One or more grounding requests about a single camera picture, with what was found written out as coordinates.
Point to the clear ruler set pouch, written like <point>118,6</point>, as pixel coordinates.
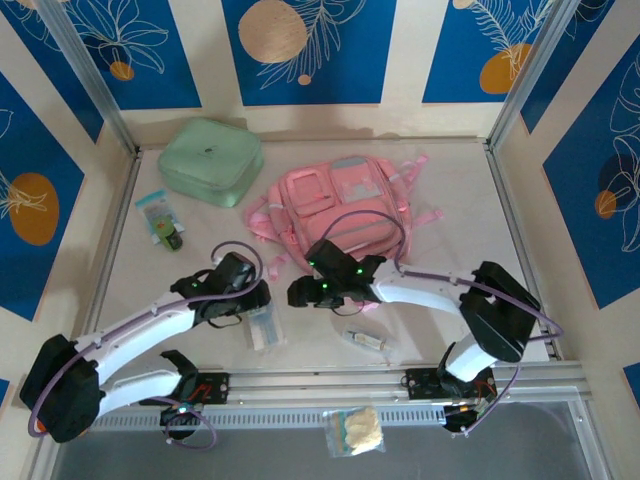
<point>265,332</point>

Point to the pink student backpack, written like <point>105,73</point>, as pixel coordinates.
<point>305,200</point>

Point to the small clear tube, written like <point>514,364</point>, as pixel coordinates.
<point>367,341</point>

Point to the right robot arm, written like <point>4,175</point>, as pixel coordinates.
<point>500,315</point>

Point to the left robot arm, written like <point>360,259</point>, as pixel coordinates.
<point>60,390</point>

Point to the green toy blister pack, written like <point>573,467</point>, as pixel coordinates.
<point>152,205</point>

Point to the clear bag of white pieces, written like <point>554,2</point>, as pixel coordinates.
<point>357,430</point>

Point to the small green stationery item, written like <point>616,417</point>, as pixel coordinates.
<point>171,241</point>

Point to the mint green zip pouch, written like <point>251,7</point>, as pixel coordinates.
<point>210,160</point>

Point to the black controller board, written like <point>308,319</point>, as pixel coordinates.
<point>452,420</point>
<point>170,416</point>

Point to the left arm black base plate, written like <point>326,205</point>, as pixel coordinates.
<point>215,387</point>

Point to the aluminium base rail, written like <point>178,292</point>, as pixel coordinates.
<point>310,382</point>

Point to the aluminium side rail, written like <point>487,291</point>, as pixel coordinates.
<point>500,175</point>
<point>112,250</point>

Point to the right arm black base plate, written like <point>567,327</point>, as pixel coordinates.
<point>417,382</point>

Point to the aluminium frame post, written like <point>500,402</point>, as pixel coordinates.
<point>532,70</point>
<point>88,70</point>

